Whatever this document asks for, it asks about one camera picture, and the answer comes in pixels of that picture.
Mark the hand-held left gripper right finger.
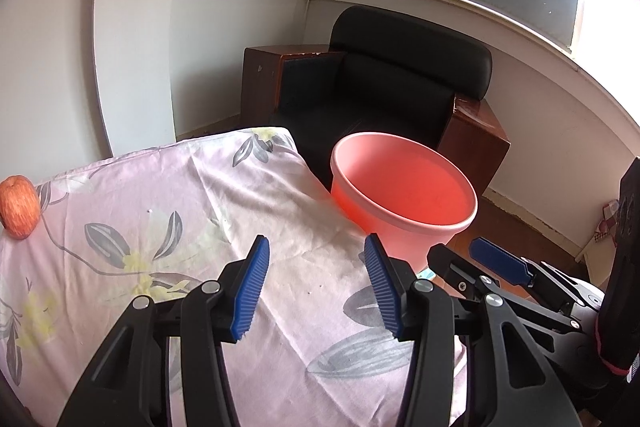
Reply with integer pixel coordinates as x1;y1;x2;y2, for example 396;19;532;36
363;234;583;427

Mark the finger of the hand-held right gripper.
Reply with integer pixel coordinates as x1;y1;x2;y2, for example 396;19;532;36
471;237;608;309
426;243;576;332

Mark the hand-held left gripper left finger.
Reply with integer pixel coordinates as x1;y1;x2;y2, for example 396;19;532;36
60;234;271;427

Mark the pink plastic bucket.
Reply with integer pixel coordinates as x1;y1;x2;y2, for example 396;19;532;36
330;132;478;275

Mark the printed paper bag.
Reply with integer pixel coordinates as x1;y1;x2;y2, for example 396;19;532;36
582;201;626;264

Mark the pink floral tablecloth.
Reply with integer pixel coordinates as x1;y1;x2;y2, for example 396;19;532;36
0;126;468;427

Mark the black leather wooden armchair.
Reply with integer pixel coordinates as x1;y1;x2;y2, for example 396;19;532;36
243;5;512;198

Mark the red apple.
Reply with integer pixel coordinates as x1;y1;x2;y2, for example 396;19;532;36
0;175;40;239

